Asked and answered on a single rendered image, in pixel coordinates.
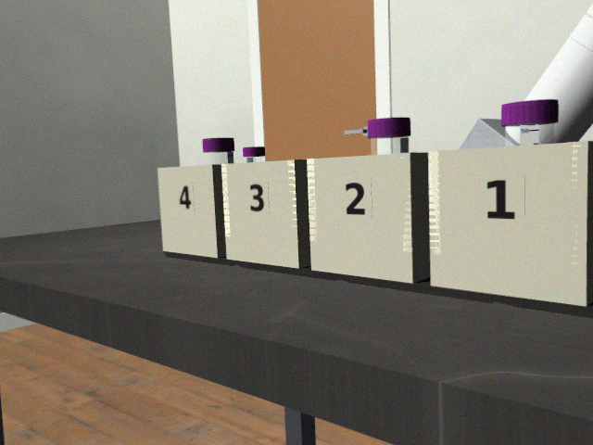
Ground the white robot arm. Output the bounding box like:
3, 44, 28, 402
525, 4, 593, 144

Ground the beige block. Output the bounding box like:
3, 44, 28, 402
307, 152, 430, 284
428, 141, 593, 306
221, 159, 311, 269
158, 164, 226, 258

